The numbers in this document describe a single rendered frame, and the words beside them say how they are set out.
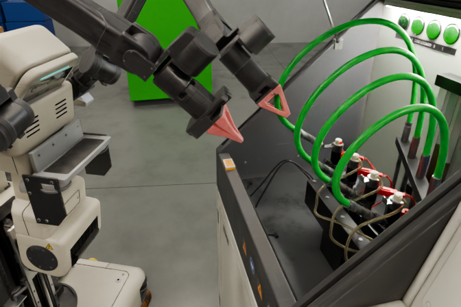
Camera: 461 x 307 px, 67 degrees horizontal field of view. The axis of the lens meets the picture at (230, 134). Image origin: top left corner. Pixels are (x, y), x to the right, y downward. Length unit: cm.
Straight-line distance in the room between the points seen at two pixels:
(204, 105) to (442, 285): 50
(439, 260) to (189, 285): 150
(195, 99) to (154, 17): 334
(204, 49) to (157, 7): 336
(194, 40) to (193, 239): 178
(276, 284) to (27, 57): 76
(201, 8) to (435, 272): 74
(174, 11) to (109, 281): 290
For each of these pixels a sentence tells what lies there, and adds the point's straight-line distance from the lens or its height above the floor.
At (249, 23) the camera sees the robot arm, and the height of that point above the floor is 142.
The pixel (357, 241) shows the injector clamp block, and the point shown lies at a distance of 87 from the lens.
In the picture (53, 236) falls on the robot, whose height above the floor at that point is 80.
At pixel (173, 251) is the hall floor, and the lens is 221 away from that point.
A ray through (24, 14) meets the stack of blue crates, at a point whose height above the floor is 72.
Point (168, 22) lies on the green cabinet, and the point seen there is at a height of 93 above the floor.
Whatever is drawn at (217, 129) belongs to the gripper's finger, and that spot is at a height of 126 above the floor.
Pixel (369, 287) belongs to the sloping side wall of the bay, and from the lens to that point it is 72.
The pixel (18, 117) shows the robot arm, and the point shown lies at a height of 125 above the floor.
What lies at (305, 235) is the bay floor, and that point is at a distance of 108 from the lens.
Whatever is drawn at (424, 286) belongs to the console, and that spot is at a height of 103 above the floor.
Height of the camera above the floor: 155
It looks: 27 degrees down
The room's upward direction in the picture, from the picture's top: straight up
